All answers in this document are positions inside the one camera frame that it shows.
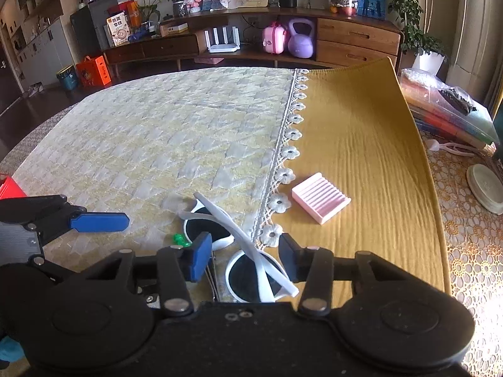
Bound beige curtain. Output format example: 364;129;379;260
428;0;503;118

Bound cartoon printed box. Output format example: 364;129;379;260
104;12;130;46

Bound cardboard box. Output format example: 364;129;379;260
159;21;188;35

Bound wooden media cabinet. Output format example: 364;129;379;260
103;8;405;75

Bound pale quilted blanket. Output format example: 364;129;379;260
0;67;299;307

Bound pink case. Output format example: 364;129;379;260
262;22;290;54

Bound white router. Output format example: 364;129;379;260
204;27;241;53

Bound white round lid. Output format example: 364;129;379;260
466;164;503;216

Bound wall shelf unit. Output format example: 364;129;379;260
0;0;75;87

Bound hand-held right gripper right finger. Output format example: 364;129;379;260
278;233;409;317

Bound red gift bag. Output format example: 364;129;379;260
118;0;140;26

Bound white sunglasses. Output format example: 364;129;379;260
179;192;300;303

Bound purple kettlebell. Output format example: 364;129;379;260
288;18;317;59

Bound teal cloth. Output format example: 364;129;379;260
0;336;18;362

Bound teal bucket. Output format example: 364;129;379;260
56;65;79;91

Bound floral lace tablecloth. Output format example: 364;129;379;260
420;129;503;377

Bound pink ribbed soap dish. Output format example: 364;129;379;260
291;173;351;225

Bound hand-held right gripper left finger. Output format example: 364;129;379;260
84;232;213;317

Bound white cable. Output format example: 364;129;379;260
426;139;490;158

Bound orange box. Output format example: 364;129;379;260
76;56;113;88

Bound blue picture frame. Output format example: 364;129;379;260
356;0;388;21

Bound red container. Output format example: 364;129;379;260
0;173;28;201

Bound black cabinet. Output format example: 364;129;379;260
70;0;119;63

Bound tall green houseplant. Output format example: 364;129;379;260
377;0;449;57

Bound dark lumpy object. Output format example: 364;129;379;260
438;87;478;115

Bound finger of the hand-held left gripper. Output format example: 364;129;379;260
16;195;130;246
24;256;69;283

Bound mustard yellow cloth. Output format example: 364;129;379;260
251;57;452;303

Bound white planter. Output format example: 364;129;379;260
412;52;446;76

